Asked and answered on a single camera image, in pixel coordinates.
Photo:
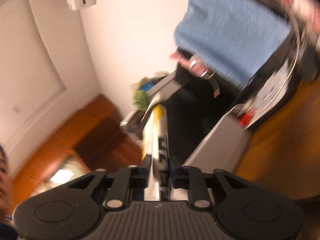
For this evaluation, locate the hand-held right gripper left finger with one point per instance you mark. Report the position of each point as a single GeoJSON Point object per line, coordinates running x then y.
{"type": "Point", "coordinates": [148, 167]}

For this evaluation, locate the black cabinet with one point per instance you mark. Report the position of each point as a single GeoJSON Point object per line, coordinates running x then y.
{"type": "Point", "coordinates": [190, 130]}

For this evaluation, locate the person's blue clothing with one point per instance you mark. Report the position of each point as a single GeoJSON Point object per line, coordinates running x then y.
{"type": "Point", "coordinates": [6, 230]}

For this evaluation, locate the white and yellow shopping bag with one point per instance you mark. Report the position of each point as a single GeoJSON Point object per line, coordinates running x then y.
{"type": "Point", "coordinates": [155, 140]}

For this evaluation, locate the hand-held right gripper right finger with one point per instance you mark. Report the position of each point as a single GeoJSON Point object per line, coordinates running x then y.
{"type": "Point", "coordinates": [175, 177]}

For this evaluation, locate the pink headset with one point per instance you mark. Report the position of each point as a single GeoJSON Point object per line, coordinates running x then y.
{"type": "Point", "coordinates": [197, 66]}

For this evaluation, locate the red keyboard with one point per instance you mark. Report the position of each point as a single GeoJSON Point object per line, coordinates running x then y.
{"type": "Point", "coordinates": [246, 118]}

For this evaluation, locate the wooden wardrobe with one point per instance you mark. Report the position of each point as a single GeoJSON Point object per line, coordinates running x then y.
{"type": "Point", "coordinates": [87, 135]}

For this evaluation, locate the green woven toy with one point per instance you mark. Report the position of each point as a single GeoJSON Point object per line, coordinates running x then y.
{"type": "Point", "coordinates": [141, 98]}

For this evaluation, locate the colourful printed box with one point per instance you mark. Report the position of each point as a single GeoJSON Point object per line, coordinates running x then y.
{"type": "Point", "coordinates": [132, 125]}

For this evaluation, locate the blue towel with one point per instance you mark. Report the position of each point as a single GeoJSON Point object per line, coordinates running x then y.
{"type": "Point", "coordinates": [225, 30]}

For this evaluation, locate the black monitor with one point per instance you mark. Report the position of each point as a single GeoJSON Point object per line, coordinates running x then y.
{"type": "Point", "coordinates": [225, 90]}

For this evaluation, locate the white drawer box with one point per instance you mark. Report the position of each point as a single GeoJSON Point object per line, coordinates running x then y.
{"type": "Point", "coordinates": [220, 142]}

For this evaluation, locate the white storage box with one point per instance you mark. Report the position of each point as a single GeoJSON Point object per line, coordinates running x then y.
{"type": "Point", "coordinates": [165, 83]}

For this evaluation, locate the blue container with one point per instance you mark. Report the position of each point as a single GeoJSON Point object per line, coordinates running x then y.
{"type": "Point", "coordinates": [147, 87]}

